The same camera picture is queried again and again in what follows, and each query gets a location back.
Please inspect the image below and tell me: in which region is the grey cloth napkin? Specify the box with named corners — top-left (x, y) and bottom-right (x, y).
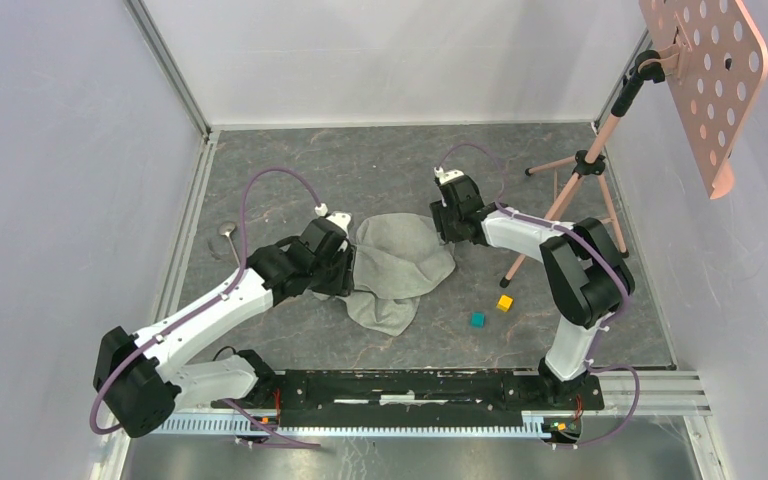
top-left (340, 213), bottom-right (456, 337)

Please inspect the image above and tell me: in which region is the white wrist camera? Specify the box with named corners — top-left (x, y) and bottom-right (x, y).
top-left (433, 166), bottom-right (464, 186)
top-left (314, 203), bottom-right (352, 234)

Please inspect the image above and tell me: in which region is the pink tripod stand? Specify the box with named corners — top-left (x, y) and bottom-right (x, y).
top-left (525, 49), bottom-right (667, 258)

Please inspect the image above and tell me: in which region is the teal cube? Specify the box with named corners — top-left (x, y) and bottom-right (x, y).
top-left (470, 312), bottom-right (486, 328)

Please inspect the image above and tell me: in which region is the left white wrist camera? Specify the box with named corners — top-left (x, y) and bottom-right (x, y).
top-left (314, 203), bottom-right (352, 234)

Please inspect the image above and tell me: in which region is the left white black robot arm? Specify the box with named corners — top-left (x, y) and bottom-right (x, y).
top-left (90, 212), bottom-right (356, 438)

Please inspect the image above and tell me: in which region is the white toothed cable strip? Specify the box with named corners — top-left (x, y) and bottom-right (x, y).
top-left (152, 413), bottom-right (551, 440)

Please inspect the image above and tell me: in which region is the yellow cube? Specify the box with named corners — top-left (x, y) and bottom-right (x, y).
top-left (496, 295), bottom-right (514, 312)

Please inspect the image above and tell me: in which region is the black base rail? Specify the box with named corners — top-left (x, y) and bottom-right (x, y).
top-left (234, 369), bottom-right (605, 428)

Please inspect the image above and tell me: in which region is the silver spoon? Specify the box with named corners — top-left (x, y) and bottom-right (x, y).
top-left (217, 221), bottom-right (241, 266)

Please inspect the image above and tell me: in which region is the pink perforated tray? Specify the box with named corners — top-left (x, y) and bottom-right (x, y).
top-left (638, 0), bottom-right (768, 199)

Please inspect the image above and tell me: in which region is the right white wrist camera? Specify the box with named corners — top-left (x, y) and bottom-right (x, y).
top-left (433, 166), bottom-right (464, 186)

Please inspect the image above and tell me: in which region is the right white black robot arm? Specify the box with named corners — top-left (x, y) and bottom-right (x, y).
top-left (430, 167), bottom-right (635, 408)

